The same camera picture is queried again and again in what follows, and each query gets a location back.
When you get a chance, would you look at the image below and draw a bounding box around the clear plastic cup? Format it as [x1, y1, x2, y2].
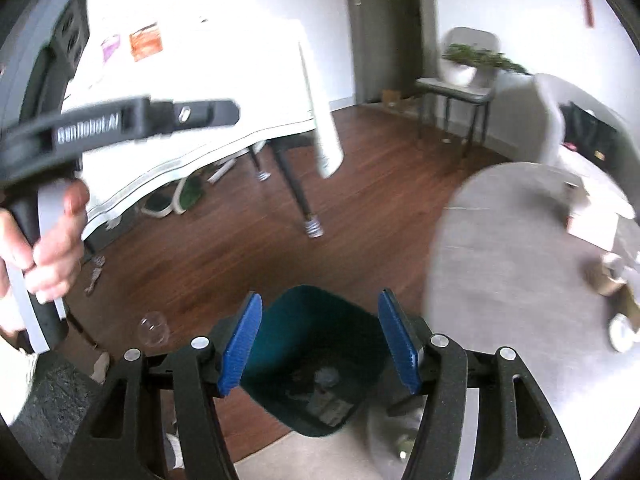
[138, 311, 170, 348]

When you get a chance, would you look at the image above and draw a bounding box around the potted green plant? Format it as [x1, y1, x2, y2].
[439, 44, 529, 87]

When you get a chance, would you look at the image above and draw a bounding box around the dark green trash bin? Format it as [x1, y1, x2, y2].
[241, 285, 390, 438]

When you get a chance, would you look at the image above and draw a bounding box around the person's left hand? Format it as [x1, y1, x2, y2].
[0, 179, 91, 334]

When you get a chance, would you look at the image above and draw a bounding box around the red and white open box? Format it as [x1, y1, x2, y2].
[564, 181, 636, 252]

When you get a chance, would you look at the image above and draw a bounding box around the brown paper cup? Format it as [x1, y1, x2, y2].
[586, 252, 636, 297]

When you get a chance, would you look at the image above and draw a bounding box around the black table leg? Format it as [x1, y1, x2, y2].
[267, 132, 323, 238]

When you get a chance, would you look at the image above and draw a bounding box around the dark grey door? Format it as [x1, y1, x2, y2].
[347, 0, 425, 104]

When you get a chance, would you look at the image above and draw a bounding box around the white tablecloth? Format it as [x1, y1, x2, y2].
[63, 13, 344, 235]

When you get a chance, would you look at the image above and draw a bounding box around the grey dining chair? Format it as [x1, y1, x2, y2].
[416, 26, 500, 158]

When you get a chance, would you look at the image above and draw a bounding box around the black handbag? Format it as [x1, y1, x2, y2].
[560, 102, 618, 171]

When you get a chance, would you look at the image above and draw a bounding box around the grey armchair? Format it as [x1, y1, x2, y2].
[518, 74, 639, 220]

